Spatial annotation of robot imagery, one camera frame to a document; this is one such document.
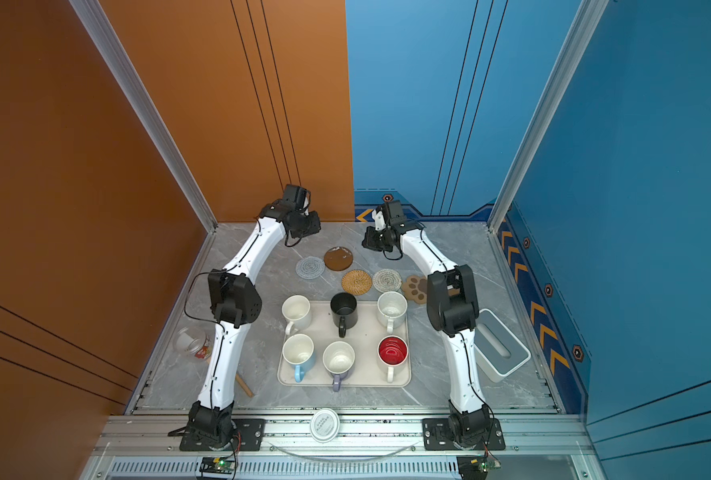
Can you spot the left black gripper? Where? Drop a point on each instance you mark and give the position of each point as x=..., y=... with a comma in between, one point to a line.
x=317, y=225

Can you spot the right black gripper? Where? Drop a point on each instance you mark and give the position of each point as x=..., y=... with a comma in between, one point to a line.
x=368, y=240

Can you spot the white multicolour woven coaster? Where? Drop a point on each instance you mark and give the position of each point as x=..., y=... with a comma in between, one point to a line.
x=387, y=280

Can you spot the grey woven coaster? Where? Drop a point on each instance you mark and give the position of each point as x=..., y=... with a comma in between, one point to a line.
x=310, y=268

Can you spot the glossy brown round coaster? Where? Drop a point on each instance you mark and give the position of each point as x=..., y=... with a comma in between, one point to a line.
x=338, y=258

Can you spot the rattan woven coaster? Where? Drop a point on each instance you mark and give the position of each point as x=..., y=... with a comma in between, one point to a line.
x=357, y=282

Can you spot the paw shaped wooden coaster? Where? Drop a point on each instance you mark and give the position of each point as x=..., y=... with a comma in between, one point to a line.
x=415, y=289

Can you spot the white speckled mug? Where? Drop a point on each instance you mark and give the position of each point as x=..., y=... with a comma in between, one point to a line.
x=391, y=311

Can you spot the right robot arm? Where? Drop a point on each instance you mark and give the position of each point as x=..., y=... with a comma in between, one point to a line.
x=452, y=308

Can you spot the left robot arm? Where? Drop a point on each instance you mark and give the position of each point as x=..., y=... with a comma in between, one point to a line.
x=236, y=304

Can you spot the black mug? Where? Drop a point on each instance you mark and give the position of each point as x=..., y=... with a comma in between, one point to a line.
x=344, y=310

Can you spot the white mug back left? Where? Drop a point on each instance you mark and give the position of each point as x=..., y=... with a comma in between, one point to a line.
x=297, y=311

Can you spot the beige serving tray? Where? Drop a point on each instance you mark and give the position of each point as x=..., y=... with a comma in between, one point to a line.
x=320, y=357

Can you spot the red inside mug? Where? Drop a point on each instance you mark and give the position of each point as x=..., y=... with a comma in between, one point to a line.
x=392, y=357

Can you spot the wooden mallet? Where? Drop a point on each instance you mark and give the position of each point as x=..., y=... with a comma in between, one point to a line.
x=244, y=386

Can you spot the white round lid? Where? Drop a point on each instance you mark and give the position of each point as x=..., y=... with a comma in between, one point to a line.
x=325, y=425

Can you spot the right circuit board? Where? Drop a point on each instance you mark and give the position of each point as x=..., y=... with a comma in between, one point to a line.
x=473, y=467

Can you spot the circuit board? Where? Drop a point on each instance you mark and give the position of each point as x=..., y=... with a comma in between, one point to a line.
x=473, y=467
x=218, y=468

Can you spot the left circuit board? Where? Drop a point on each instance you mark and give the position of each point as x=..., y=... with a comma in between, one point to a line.
x=218, y=468

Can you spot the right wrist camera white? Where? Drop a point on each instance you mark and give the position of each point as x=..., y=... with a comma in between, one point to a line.
x=378, y=218

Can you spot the white mug blue handle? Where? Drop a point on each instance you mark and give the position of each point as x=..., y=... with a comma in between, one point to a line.
x=300, y=353

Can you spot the white mug purple handle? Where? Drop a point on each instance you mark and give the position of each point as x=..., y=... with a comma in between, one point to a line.
x=339, y=360

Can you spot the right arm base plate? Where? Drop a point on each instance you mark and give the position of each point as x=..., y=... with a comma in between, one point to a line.
x=437, y=436

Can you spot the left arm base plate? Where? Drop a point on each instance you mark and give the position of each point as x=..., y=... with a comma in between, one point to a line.
x=243, y=434

